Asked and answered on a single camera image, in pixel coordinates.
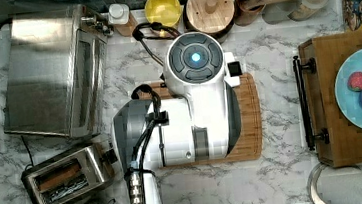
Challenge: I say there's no red toy strawberry left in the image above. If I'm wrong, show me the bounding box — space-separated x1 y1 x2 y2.
347 71 362 92

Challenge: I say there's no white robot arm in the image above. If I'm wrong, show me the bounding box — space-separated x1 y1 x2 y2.
111 32 241 204

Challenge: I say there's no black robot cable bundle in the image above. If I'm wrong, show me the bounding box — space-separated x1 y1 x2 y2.
118 81 178 204

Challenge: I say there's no silver two-slot toaster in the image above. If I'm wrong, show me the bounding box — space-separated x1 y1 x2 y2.
21 141 117 204

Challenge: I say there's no toast slice in toaster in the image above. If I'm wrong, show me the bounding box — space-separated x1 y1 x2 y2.
37 163 81 192

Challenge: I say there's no brown wooden utensil cup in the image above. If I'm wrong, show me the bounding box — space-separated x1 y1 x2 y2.
233 0 264 27

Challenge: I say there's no stainless steel toaster oven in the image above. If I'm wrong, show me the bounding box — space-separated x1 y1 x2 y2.
4 4 110 138

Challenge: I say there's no wooden tray with black handle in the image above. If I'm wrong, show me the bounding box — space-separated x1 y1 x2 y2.
293 30 362 168

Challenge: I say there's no round wooden lid container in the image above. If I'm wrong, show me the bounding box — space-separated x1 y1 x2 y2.
183 0 235 43

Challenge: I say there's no light blue plate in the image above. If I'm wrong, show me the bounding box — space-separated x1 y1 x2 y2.
334 49 362 129

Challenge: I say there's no bamboo cutting board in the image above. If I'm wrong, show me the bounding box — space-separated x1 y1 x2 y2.
144 73 262 170

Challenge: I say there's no white cap bottle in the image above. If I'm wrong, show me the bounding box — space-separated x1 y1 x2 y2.
108 3 137 37

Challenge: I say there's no yellow bowl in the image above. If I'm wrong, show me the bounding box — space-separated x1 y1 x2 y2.
144 0 182 27

